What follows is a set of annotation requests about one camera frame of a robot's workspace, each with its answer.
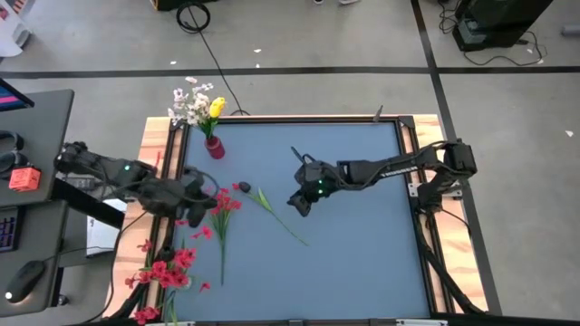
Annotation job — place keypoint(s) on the small grey bar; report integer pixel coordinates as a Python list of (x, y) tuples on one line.
[(571, 31)]

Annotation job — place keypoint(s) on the silver mounting plate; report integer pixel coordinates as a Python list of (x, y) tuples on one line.
[(411, 190)]

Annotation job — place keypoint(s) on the white paper pad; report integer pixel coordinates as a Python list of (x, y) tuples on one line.
[(102, 237)]

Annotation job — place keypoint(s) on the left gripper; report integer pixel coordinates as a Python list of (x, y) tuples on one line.
[(174, 194)]

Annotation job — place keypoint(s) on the grey desk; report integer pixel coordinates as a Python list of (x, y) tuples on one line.
[(41, 122)]

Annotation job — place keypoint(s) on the black headphones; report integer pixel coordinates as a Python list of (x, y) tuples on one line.
[(11, 160)]

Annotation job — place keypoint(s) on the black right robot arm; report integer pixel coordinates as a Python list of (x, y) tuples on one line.
[(385, 169)]

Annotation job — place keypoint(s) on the black aluminium table frame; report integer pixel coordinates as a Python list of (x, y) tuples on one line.
[(294, 120)]

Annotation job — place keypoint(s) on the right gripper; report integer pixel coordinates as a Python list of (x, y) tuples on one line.
[(317, 179)]

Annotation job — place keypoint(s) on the red glass vase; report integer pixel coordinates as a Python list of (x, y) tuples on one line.
[(215, 148)]

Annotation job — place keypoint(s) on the yellow artificial tulip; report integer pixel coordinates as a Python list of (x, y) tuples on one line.
[(219, 102), (215, 112)]

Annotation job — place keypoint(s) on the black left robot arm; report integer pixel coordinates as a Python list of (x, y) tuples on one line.
[(104, 169)]

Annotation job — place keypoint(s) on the computer monitor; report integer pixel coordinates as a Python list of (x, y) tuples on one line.
[(11, 97)]

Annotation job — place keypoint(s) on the large red flower bunch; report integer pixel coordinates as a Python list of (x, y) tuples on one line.
[(170, 271)]

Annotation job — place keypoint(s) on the dark purple artificial tulip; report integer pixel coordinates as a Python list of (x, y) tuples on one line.
[(244, 186)]

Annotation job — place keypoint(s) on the pink tag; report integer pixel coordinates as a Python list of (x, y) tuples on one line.
[(158, 158)]

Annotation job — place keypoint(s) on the black floor equipment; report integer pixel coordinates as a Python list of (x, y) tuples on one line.
[(498, 18)]

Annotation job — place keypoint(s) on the black keyboard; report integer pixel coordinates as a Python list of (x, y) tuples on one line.
[(6, 231)]

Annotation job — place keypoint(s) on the white table bracket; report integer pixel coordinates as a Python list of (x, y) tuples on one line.
[(421, 323)]

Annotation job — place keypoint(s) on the black cart base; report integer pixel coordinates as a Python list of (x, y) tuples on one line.
[(181, 3)]

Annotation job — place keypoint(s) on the black computer mouse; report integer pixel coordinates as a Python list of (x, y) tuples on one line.
[(26, 280)]

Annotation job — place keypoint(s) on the white printed box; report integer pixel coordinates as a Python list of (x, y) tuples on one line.
[(11, 31)]

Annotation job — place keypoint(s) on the orange cube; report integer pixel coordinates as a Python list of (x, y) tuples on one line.
[(25, 179)]

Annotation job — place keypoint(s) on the small red flower bunch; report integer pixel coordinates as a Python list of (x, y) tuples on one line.
[(224, 204)]

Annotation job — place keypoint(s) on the black power brick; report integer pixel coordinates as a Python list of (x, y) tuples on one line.
[(77, 182)]

